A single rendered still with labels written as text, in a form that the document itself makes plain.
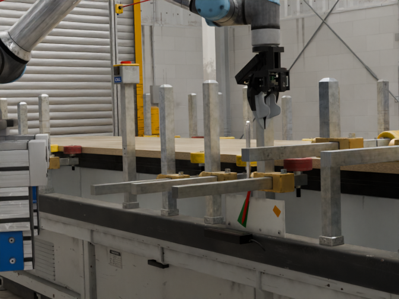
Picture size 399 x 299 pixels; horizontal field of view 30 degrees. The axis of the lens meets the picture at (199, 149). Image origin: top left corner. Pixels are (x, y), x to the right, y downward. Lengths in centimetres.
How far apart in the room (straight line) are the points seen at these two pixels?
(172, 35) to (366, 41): 321
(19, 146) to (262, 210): 79
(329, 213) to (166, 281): 126
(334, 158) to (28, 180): 61
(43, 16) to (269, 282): 97
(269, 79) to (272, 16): 16
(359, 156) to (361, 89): 925
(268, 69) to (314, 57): 942
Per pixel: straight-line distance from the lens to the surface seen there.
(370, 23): 1073
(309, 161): 208
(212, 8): 180
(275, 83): 192
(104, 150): 320
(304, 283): 203
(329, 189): 188
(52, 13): 213
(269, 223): 205
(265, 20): 192
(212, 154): 225
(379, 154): 157
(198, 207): 271
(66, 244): 381
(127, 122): 268
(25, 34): 215
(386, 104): 320
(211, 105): 225
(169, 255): 255
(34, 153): 154
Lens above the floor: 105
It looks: 3 degrees down
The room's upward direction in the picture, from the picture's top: 2 degrees counter-clockwise
